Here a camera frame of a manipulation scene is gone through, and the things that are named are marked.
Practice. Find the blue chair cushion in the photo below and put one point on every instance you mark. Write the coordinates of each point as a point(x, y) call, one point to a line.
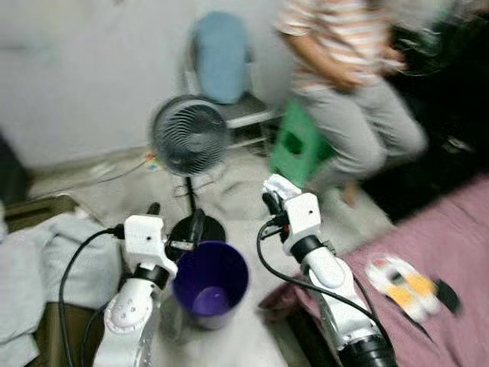
point(221, 57)

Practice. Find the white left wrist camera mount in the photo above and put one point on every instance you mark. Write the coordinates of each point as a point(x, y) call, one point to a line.
point(145, 237)

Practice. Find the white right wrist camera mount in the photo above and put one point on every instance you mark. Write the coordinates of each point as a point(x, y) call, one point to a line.
point(303, 214)

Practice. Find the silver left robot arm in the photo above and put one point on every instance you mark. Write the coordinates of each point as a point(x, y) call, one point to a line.
point(130, 321)

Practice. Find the green plastic stool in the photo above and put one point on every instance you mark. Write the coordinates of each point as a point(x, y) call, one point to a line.
point(286, 149)

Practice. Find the grey standing fan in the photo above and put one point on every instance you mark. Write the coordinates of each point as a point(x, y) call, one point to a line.
point(189, 134)

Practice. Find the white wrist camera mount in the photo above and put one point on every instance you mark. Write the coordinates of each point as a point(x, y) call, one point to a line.
point(303, 214)
point(145, 237)

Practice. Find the grey metal chair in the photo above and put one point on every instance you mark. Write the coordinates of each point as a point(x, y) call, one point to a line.
point(248, 111)

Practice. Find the person in grey trousers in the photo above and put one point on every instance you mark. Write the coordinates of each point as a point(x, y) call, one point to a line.
point(344, 115)

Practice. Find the black bag pile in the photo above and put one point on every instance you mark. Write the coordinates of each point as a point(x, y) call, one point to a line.
point(451, 115)

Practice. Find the purple plastic bin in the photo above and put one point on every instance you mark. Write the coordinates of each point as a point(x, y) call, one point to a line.
point(221, 267)

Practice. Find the grey cloth pile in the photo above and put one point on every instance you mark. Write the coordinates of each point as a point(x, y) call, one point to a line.
point(46, 260)

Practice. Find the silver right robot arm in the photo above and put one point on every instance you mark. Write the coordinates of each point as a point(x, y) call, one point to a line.
point(332, 283)

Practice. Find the pink cartoon mouse blanket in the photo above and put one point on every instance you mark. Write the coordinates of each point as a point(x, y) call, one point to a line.
point(451, 245)

